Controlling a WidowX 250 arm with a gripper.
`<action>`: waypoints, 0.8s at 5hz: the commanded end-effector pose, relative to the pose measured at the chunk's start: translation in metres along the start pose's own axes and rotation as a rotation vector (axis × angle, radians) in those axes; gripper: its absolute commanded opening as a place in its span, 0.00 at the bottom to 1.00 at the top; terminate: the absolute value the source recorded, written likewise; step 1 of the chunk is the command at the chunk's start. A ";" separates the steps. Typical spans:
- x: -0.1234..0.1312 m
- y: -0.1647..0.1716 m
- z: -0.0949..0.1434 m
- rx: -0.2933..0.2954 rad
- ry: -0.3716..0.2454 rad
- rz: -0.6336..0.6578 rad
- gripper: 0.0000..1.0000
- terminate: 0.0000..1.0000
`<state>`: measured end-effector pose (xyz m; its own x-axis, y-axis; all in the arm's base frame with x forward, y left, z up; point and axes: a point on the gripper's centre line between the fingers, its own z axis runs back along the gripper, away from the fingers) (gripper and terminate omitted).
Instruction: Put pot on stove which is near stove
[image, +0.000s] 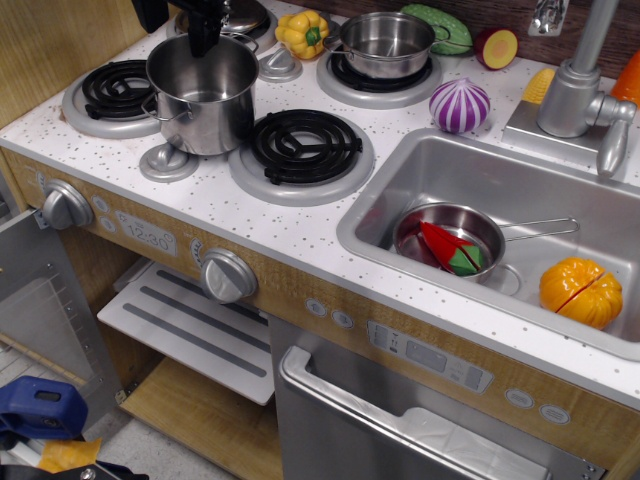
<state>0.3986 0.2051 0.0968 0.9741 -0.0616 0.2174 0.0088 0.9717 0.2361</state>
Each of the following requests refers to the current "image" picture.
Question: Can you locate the tall steel stock pot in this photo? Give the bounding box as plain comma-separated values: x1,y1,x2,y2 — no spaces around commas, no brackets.
142,35,259,156

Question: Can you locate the silver toy faucet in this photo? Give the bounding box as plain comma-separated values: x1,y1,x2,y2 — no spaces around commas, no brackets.
502,1,637,178

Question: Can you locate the silver dishwasher door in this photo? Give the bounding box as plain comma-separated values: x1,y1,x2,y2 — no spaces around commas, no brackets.
269,318,607,479

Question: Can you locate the front stovetop silver knob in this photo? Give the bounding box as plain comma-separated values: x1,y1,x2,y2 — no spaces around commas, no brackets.
139,143,199,183

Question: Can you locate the front left stove burner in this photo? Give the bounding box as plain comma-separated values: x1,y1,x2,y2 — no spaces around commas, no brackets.
62,60,160,139

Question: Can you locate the yellow toy corn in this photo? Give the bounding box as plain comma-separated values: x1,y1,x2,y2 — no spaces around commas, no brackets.
521,68,555,105

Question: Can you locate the steel pot lid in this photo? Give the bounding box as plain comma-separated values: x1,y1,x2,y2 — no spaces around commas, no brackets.
177,0,270,36

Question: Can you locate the purple toy onion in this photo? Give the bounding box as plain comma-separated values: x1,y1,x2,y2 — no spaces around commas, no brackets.
429,78,491,134

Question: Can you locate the open oven door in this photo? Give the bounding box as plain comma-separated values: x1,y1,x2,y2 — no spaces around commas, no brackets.
1,210,121,434

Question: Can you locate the front right stove burner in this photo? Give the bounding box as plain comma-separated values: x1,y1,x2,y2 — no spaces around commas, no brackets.
228,109,375,207

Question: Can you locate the oven dial knob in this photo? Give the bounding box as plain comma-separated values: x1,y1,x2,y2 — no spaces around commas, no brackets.
42,179,94,230
200,248,258,304

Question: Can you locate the stove burner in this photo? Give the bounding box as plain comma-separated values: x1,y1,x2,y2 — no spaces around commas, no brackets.
62,60,160,139
316,53,443,110
228,109,375,207
165,11,277,56

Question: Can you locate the oven clock display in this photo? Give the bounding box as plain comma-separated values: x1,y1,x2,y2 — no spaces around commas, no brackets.
115,210,177,257

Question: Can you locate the yellow toy bell pepper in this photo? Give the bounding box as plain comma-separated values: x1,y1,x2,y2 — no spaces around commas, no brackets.
275,10,329,60

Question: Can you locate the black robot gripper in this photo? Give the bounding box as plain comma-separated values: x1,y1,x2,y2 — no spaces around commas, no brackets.
132,0,230,57

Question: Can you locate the red toy chili pepper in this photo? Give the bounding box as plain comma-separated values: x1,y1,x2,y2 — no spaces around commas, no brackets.
419,221,484,276

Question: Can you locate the orange toy carrot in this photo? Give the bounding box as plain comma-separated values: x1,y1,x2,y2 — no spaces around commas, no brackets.
610,51,640,105

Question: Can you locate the red toy fruit half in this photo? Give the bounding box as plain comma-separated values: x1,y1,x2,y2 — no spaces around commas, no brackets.
474,28,519,70

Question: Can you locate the steel saucepan with handle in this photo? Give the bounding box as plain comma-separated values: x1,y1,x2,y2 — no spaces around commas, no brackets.
393,202,580,283

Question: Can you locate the small steel pot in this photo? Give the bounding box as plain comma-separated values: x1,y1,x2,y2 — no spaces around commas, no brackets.
323,12,450,80

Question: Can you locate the orange toy pumpkin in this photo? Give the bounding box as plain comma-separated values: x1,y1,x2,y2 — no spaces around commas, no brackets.
539,257,624,330

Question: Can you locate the green toy cucumber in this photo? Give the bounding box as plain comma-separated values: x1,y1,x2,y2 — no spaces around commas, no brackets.
400,3,473,56

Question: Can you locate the back stovetop silver knob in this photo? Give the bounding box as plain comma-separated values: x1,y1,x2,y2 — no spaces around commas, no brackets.
259,48,303,83

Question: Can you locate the silver sink basin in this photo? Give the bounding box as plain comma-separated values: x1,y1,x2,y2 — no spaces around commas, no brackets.
337,129,639,361

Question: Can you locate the yellow cloth scrap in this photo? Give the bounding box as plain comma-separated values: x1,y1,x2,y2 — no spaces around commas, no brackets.
37,438,102,473

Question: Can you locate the back left stove burner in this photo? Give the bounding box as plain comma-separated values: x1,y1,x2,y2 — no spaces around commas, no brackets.
165,11,277,56

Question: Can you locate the blue clamp tool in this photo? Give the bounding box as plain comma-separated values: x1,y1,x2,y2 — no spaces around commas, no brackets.
1,376,88,450

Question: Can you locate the white oven rack shelf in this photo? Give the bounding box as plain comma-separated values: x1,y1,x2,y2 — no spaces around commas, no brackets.
98,263,274,405

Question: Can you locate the left oven dial knob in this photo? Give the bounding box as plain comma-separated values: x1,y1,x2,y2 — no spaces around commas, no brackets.
42,179,94,230

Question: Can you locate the right oven dial knob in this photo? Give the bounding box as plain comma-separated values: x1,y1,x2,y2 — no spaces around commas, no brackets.
200,248,258,304

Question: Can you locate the back right stove burner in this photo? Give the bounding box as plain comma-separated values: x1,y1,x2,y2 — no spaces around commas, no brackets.
316,53,443,110

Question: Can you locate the stovetop silver knob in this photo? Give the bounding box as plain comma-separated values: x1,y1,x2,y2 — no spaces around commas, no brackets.
139,143,199,183
259,48,303,83

